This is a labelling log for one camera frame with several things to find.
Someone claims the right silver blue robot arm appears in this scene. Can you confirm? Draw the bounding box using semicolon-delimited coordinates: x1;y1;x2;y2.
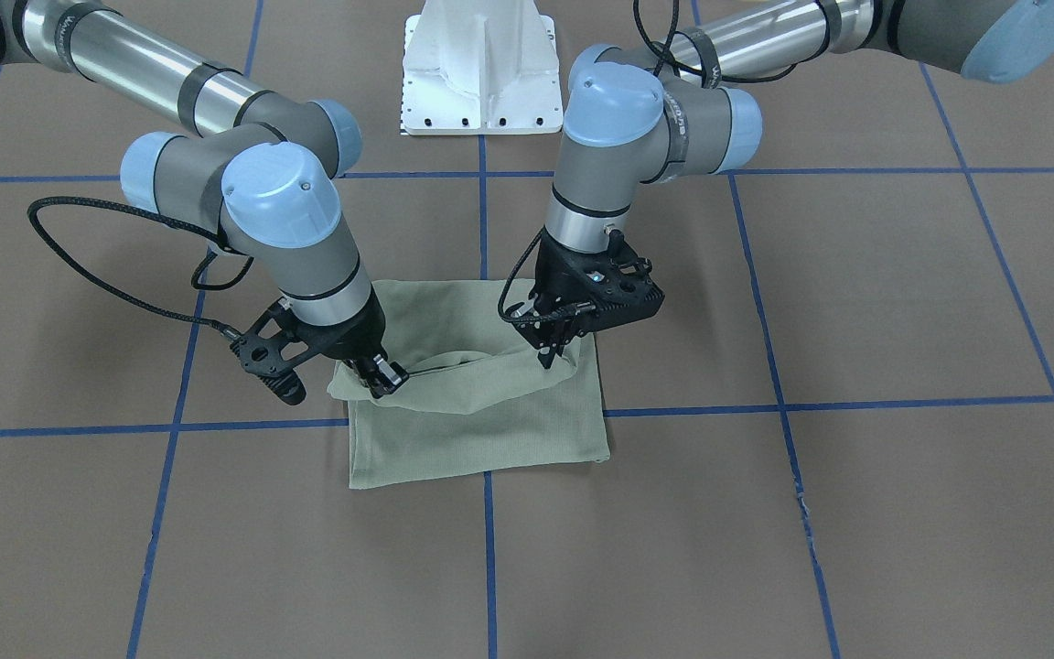
0;1;407;405

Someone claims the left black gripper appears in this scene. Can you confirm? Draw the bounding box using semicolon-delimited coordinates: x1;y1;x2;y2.
523;233;601;370

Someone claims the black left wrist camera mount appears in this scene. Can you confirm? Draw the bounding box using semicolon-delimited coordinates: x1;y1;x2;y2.
580;229;665;332

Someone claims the olive green long-sleeve shirt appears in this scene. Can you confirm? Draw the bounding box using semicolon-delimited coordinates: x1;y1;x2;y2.
328;280;610;491

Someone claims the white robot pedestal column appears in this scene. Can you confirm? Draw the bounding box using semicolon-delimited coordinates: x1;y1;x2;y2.
399;1;564;136

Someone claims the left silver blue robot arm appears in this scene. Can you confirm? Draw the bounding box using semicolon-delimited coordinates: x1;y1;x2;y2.
500;1;1054;368

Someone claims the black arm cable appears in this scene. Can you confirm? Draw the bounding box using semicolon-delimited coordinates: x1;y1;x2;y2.
27;196;258;341
497;229;583;326

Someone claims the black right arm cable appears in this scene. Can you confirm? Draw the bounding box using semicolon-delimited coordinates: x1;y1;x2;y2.
27;196;258;341

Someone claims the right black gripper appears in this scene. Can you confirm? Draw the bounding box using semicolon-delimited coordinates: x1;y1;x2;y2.
304;293;409;399

